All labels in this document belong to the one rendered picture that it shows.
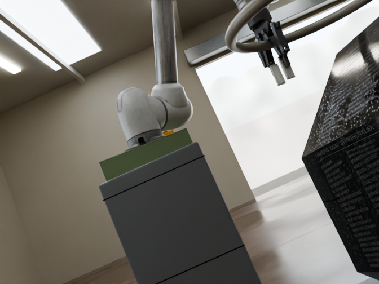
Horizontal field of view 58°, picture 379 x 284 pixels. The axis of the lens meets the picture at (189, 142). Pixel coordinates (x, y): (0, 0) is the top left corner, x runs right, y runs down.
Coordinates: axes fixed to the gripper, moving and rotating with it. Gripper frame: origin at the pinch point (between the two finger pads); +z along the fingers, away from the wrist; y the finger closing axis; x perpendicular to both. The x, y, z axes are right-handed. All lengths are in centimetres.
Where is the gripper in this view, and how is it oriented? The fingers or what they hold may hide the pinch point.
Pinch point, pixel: (282, 72)
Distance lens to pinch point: 112.0
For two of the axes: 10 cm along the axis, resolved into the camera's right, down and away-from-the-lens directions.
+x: 8.8, -3.3, 3.5
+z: 3.8, 9.2, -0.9
